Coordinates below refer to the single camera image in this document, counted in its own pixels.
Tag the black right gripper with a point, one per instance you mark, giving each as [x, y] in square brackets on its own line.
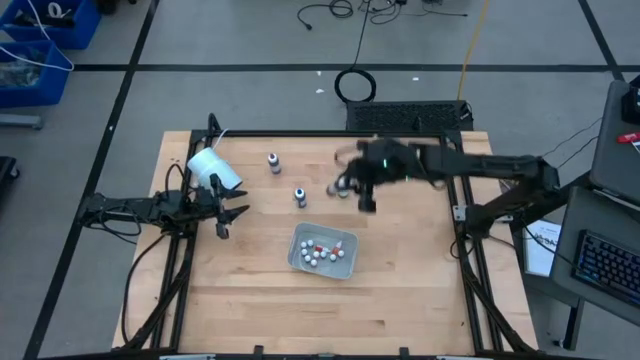
[385, 162]

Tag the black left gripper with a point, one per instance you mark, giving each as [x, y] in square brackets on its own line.
[205, 212]

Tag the grey plastic bin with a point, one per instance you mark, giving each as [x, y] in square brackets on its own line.
[330, 270]

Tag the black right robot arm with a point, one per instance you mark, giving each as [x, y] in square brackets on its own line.
[490, 165]

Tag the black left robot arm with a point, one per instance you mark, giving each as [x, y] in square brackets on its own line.
[130, 210]

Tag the tall green ink bottle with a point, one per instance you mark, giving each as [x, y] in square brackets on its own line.
[343, 191]

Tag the tall blue ink bottle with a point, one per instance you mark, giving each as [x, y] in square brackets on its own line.
[300, 198]

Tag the tall purple ink bottle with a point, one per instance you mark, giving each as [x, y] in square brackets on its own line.
[274, 165]

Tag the black perforated case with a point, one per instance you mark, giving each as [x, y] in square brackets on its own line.
[400, 116]

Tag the white paper sheet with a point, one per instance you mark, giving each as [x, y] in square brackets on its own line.
[540, 255]

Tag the blue storage bin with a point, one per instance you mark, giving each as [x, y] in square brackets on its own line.
[80, 30]
[45, 90]

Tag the grey metal bar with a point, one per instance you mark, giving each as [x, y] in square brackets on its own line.
[20, 121]

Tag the black floor object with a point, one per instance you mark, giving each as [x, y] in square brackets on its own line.
[6, 172]

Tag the black caster base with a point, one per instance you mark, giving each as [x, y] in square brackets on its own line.
[107, 5]

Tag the grey desk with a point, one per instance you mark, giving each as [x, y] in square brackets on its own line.
[595, 225]

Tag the dark grey desk shelf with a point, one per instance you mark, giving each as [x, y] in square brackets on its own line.
[615, 165]

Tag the black keyboard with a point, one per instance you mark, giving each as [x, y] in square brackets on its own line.
[607, 265]

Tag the red marker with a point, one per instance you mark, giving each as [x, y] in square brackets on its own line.
[627, 138]

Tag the black desk device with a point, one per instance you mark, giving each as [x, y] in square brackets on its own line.
[632, 102]

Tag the black aluminium table frame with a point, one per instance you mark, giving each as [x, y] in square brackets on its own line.
[280, 133]

